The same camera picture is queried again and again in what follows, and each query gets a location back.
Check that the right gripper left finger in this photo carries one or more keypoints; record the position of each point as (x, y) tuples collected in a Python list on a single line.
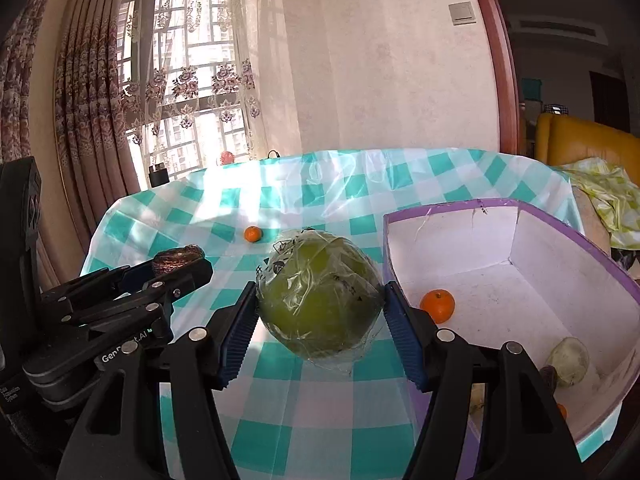
[(120, 433)]

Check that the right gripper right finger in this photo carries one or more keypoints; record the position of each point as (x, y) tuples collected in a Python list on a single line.
[(523, 433)]

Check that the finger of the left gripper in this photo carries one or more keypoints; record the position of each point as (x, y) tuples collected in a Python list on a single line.
[(108, 284), (144, 316)]

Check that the dark brown dried fruit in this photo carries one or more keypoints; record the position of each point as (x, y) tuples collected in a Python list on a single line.
[(172, 259)]

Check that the small orange tangerine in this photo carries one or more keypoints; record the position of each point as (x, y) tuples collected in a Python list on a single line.
[(563, 410)]

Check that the yellow pear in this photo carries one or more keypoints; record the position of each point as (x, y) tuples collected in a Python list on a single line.
[(570, 359)]

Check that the large orange tangerine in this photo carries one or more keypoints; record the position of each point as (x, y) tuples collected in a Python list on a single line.
[(439, 304)]

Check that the green apple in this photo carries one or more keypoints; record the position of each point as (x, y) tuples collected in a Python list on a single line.
[(320, 296)]

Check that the dark round dried fruit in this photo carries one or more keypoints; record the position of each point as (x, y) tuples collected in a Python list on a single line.
[(550, 377)]

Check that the black device on sill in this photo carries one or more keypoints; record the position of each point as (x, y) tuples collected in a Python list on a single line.
[(158, 174)]

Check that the small orange on table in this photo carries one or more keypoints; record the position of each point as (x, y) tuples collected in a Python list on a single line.
[(252, 234)]

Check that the purple cardboard box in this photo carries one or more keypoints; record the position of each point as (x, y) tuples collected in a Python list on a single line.
[(519, 274)]

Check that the brown patterned drape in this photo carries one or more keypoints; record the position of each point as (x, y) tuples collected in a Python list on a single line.
[(62, 103)]

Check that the floral lace curtain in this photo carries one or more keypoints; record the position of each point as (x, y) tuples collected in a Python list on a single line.
[(189, 85)]

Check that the yellow green cloth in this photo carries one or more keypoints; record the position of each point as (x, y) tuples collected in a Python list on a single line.
[(614, 197)]

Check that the yellow sofa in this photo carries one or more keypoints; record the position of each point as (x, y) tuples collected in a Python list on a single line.
[(561, 139)]

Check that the red wooden door frame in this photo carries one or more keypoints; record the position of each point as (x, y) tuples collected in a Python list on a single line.
[(505, 76)]

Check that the white wall light switch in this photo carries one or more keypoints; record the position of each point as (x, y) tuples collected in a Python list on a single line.
[(462, 13)]

